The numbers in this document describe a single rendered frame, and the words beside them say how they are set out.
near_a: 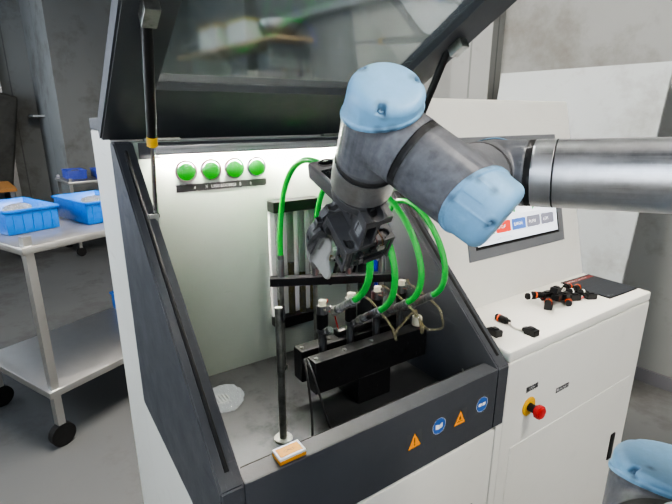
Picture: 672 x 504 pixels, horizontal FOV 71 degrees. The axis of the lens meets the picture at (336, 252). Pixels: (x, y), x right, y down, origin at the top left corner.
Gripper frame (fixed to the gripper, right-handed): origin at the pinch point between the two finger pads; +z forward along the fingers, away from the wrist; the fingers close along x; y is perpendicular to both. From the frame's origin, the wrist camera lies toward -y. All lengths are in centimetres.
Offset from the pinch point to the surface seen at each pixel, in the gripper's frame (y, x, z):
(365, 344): 5.8, 10.3, 42.6
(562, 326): 21, 61, 44
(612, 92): -77, 207, 92
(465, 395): 26, 24, 36
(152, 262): -18.4, -27.8, 16.9
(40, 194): -506, -190, 549
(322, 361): 6.6, -1.7, 38.2
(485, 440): 36, 28, 49
